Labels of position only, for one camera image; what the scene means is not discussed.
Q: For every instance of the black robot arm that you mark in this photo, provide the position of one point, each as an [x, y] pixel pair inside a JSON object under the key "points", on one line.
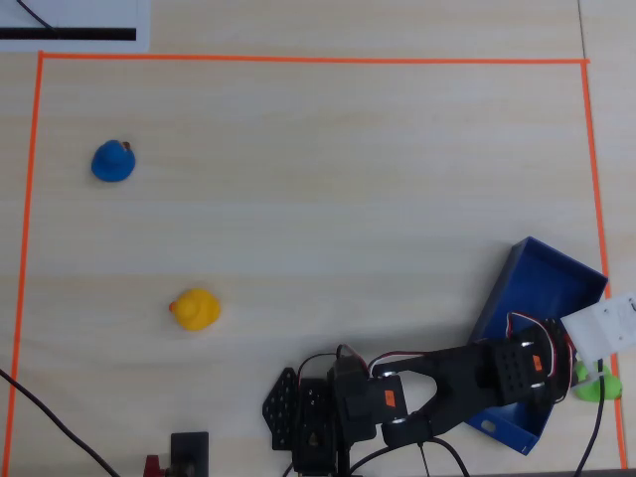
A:
{"points": [[447, 377]]}

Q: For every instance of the green rubber duck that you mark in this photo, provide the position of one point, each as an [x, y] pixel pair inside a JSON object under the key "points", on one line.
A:
{"points": [[588, 390]]}

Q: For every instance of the blue plastic box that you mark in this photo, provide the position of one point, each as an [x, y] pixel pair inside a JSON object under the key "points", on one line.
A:
{"points": [[541, 283]]}

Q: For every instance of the yellow rubber duck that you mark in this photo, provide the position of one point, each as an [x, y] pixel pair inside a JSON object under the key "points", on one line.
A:
{"points": [[196, 310]]}

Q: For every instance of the blue rubber duck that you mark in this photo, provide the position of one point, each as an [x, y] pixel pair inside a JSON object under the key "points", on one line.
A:
{"points": [[113, 163]]}

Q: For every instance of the orange tape strip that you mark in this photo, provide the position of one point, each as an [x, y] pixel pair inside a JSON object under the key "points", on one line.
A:
{"points": [[594, 174], [318, 59], [25, 248]]}

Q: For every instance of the red clamp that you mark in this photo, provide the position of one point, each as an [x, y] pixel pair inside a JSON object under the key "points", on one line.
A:
{"points": [[153, 467]]}

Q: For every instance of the white paper black print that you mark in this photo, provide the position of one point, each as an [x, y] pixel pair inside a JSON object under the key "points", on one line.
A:
{"points": [[99, 15]]}

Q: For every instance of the white gripper camera mount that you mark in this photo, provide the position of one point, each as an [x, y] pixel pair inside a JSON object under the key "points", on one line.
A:
{"points": [[596, 328]]}

